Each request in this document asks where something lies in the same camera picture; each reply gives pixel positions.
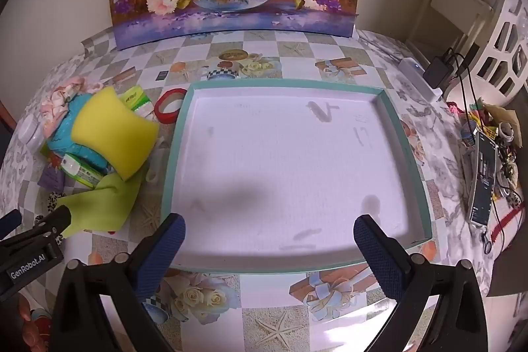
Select red tape roll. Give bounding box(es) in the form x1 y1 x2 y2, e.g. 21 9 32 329
154 88 188 122

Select black cable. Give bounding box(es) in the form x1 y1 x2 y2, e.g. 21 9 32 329
443 47 496 254

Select checkered printed tablecloth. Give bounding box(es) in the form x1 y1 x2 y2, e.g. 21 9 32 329
25 28 491 352

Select pink white fuzzy sock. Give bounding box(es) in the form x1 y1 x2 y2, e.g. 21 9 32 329
40 78 89 135

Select black charger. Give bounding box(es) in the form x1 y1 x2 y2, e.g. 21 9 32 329
424 55 455 89

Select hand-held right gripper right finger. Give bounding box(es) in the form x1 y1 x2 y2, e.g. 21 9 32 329
353 214 489 352

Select grey floral tablecloth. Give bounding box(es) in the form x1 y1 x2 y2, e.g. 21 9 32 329
0 30 528 352

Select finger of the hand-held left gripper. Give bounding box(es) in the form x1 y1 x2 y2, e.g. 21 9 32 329
0 209 22 240
28 206 72 240

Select lime green cloth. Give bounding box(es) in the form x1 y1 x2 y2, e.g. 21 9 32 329
55 171 143 239

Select purple box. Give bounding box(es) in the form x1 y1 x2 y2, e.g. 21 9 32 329
38 166 67 192

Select yellow and green sponge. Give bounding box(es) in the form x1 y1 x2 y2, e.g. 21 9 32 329
71 87 160 181

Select leopard print scrunchie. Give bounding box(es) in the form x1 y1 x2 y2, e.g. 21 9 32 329
46 190 71 213

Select teal rimmed white tray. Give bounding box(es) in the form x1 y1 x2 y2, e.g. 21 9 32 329
160 78 433 275

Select teal plastic toy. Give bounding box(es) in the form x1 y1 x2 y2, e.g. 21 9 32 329
45 94 117 176

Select green tissue pack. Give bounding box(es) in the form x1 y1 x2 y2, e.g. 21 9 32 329
60 154 109 188
117 86 156 118

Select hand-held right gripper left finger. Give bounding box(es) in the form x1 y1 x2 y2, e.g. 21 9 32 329
49 213 186 352

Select white power strip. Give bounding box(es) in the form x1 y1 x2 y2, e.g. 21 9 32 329
398 57 445 103

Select white lattice shelf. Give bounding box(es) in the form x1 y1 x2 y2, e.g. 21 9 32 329
406 0 494 61

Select white lattice furniture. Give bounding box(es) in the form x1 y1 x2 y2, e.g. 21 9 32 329
478 0 528 97

